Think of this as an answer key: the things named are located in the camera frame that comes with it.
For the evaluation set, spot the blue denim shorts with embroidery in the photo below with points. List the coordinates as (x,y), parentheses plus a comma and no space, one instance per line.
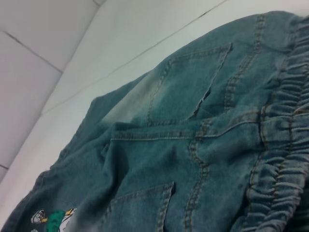
(193,145)

